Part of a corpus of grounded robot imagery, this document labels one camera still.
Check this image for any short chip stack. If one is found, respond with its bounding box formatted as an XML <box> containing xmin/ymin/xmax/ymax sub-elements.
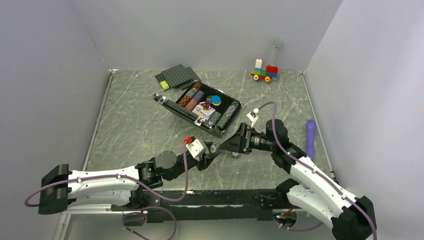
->
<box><xmin>231</xmin><ymin>152</ymin><xmax>241</xmax><ymax>159</ymax></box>

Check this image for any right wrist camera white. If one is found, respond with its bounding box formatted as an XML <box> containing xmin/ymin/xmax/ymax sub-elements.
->
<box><xmin>246</xmin><ymin>108</ymin><xmax>259</xmax><ymax>128</ymax></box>

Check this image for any dark grey lego baseplate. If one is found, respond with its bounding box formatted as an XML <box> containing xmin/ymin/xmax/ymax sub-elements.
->
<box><xmin>154</xmin><ymin>64</ymin><xmax>201</xmax><ymax>90</ymax></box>

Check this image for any purple chip row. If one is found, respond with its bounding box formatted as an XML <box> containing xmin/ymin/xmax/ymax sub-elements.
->
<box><xmin>192</xmin><ymin>90</ymin><xmax>204</xmax><ymax>103</ymax></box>

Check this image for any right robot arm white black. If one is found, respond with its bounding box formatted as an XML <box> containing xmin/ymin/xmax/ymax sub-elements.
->
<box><xmin>220</xmin><ymin>119</ymin><xmax>377</xmax><ymax>240</ymax></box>

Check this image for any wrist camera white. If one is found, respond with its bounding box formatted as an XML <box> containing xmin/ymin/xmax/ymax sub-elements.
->
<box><xmin>184</xmin><ymin>136</ymin><xmax>208</xmax><ymax>158</ymax></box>
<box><xmin>246</xmin><ymin>108</ymin><xmax>259</xmax><ymax>128</ymax></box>

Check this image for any playing card deck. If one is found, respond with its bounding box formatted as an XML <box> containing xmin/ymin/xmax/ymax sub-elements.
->
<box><xmin>192</xmin><ymin>104</ymin><xmax>216</xmax><ymax>120</ymax></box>

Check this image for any triangular all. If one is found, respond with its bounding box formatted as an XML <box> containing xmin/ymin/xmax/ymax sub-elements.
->
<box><xmin>199</xmin><ymin>101</ymin><xmax>212</xmax><ymax>111</ymax></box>

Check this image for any green blue chip row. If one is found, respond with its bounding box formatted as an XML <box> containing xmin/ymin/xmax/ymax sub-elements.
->
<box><xmin>216</xmin><ymin>100</ymin><xmax>240</xmax><ymax>130</ymax></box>

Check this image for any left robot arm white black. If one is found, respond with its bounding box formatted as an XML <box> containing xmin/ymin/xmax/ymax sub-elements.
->
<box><xmin>35</xmin><ymin>139</ymin><xmax>220</xmax><ymax>215</ymax></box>

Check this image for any yellow-green lego brick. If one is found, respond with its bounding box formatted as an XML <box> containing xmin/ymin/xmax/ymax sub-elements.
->
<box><xmin>160</xmin><ymin>80</ymin><xmax>170</xmax><ymax>91</ymax></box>

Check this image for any red pink chip row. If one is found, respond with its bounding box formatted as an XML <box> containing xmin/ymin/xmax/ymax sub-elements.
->
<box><xmin>184</xmin><ymin>98</ymin><xmax>198</xmax><ymax>112</ymax></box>

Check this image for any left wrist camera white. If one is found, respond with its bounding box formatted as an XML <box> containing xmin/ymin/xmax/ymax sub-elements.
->
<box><xmin>184</xmin><ymin>136</ymin><xmax>208</xmax><ymax>158</ymax></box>

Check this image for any purple toy microphone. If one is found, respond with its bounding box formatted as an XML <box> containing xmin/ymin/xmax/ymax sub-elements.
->
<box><xmin>305</xmin><ymin>119</ymin><xmax>317</xmax><ymax>161</ymax></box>

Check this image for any blue round plastic disc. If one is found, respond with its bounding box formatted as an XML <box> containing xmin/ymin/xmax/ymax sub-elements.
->
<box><xmin>211</xmin><ymin>95</ymin><xmax>222</xmax><ymax>103</ymax></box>

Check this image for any orange brown chip row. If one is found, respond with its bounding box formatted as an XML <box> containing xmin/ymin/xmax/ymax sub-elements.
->
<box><xmin>177</xmin><ymin>81</ymin><xmax>202</xmax><ymax>107</ymax></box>

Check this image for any aluminium poker case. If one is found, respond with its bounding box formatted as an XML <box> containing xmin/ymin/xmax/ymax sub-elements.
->
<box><xmin>153</xmin><ymin>81</ymin><xmax>242</xmax><ymax>138</ymax></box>

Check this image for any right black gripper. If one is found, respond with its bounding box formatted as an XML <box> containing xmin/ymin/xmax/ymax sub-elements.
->
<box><xmin>219</xmin><ymin>122</ymin><xmax>277</xmax><ymax>155</ymax></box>

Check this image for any colourful lego train toy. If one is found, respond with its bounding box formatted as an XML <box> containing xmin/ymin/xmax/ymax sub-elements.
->
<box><xmin>250</xmin><ymin>58</ymin><xmax>279</xmax><ymax>83</ymax></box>

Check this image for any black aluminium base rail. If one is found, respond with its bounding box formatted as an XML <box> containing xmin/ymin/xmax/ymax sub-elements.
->
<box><xmin>59</xmin><ymin>188</ymin><xmax>354</xmax><ymax>229</ymax></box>

